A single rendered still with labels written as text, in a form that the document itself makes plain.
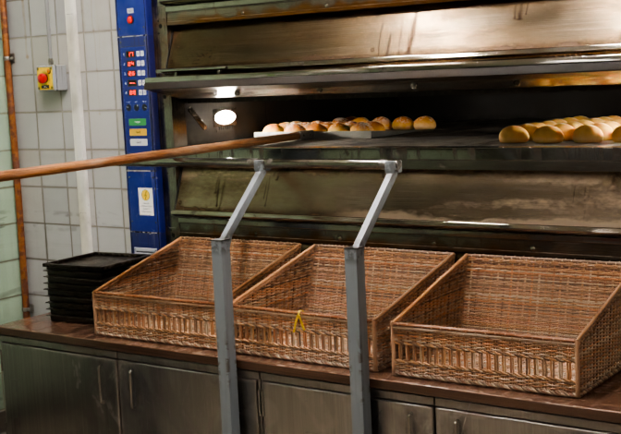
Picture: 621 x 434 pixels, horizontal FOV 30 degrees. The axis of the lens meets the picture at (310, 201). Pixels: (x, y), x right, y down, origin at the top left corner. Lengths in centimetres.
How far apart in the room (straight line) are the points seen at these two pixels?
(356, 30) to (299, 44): 23
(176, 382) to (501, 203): 117
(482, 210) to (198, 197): 117
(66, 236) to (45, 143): 39
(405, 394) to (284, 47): 135
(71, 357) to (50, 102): 120
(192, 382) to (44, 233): 143
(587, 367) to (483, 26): 111
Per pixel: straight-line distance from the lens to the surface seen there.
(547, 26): 350
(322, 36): 391
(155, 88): 418
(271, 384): 350
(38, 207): 492
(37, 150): 489
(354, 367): 323
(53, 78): 468
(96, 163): 357
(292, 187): 402
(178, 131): 436
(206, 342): 370
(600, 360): 318
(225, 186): 421
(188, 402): 374
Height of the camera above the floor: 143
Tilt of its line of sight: 6 degrees down
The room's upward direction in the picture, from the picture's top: 3 degrees counter-clockwise
